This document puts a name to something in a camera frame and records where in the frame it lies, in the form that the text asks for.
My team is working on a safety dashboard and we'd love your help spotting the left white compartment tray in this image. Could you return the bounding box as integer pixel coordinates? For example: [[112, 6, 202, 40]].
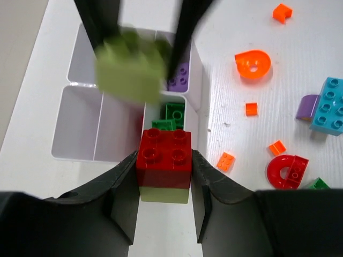
[[50, 85, 187, 163]]

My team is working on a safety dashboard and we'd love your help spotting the small orange tile centre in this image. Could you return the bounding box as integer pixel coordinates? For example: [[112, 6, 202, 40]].
[[245, 102, 258, 116]]

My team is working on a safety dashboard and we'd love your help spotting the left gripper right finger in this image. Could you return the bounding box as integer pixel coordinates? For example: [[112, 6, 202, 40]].
[[189, 149, 255, 245]]

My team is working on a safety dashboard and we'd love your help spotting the small orange tile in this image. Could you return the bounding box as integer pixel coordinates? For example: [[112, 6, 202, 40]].
[[245, 102, 258, 116], [217, 152, 235, 172]]

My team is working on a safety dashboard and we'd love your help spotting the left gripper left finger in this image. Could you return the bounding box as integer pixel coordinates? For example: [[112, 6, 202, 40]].
[[45, 151, 140, 244]]

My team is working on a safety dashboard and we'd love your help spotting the purple lego under blue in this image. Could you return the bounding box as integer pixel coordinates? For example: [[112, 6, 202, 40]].
[[295, 94, 320, 122]]

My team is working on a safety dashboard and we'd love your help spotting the lime pink lego brick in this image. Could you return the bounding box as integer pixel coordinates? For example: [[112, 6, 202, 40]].
[[139, 187, 189, 204]]

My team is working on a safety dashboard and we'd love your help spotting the purple lego block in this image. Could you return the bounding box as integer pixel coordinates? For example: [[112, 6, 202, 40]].
[[167, 62, 189, 93]]

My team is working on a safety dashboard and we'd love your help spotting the orange teardrop lego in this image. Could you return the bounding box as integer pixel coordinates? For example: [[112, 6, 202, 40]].
[[234, 50, 271, 80]]

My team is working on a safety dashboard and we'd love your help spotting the blue lego brick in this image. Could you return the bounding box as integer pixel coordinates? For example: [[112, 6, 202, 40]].
[[309, 77, 342, 137]]

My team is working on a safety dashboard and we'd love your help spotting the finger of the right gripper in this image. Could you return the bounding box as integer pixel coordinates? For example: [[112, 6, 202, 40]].
[[74, 0, 120, 51], [167, 0, 214, 80]]

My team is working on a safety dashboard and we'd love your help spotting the orange clip lego right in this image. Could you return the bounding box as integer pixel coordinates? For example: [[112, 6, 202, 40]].
[[272, 4, 293, 24]]

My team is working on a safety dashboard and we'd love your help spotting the white compartment tray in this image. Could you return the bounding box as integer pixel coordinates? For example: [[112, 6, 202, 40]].
[[50, 85, 187, 163], [68, 25, 203, 111]]

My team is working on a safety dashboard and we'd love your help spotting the small orange tile upper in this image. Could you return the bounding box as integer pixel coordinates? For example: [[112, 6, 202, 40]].
[[217, 152, 235, 172]]

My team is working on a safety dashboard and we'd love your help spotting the orange clip near dome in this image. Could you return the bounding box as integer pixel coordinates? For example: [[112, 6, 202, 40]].
[[269, 140, 287, 156]]

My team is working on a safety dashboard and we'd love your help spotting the green lego brick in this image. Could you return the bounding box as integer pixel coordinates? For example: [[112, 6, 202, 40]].
[[160, 102, 185, 129], [306, 177, 330, 189]]

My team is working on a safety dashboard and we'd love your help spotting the red dome lego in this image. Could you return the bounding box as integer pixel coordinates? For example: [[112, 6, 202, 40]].
[[266, 155, 309, 190]]

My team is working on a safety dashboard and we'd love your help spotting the red lego brick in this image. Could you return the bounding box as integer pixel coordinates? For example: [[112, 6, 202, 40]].
[[136, 128, 192, 189]]

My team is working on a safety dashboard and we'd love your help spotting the green lego plate piece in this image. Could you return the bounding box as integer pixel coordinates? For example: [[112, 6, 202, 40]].
[[152, 119, 176, 131]]

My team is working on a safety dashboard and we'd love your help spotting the right white compartment tray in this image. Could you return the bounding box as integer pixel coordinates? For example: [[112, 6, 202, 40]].
[[68, 25, 203, 111]]

